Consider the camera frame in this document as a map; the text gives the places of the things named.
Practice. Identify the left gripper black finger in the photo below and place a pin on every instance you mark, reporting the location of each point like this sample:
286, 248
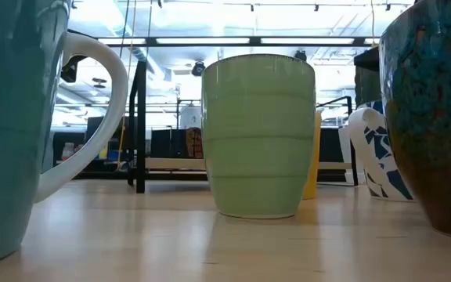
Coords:
71, 68

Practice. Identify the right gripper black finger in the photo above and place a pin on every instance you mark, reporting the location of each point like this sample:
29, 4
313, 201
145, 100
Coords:
366, 60

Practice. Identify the white mug blue leaf pattern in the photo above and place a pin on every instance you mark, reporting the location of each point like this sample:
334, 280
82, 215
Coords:
360, 129

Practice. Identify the blue brown glazed mug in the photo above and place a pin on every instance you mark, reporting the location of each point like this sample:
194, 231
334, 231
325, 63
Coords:
437, 117

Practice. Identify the yellow mug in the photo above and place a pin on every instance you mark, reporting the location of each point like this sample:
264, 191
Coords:
312, 164

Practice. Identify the light green ribbed mug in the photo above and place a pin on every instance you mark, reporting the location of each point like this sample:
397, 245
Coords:
257, 137

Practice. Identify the green cactus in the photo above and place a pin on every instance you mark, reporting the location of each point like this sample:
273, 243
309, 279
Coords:
366, 88

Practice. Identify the black overhead light bar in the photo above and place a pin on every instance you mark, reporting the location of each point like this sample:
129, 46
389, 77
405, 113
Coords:
151, 41

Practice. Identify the black metal rack wooden shelf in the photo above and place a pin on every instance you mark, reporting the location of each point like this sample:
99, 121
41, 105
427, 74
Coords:
141, 117

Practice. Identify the black cabinet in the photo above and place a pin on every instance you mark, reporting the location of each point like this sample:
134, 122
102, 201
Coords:
167, 143

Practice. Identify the white cylindrical container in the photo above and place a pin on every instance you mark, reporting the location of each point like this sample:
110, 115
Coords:
190, 117

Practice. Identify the orange mandala patterned object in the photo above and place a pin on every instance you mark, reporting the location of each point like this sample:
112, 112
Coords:
195, 143

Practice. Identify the black hanging round camera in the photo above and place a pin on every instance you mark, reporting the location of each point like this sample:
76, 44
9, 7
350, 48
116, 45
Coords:
300, 55
198, 68

